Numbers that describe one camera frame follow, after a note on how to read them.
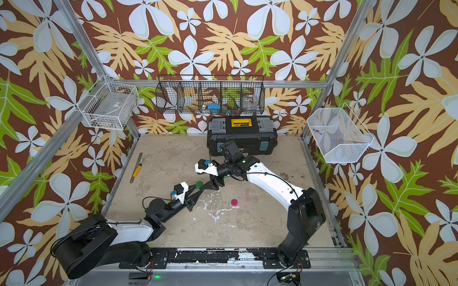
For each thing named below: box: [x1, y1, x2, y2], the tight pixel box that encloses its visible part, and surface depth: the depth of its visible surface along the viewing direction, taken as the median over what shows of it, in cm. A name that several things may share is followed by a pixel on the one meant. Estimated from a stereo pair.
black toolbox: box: [206, 115, 278, 157], surface depth 103 cm
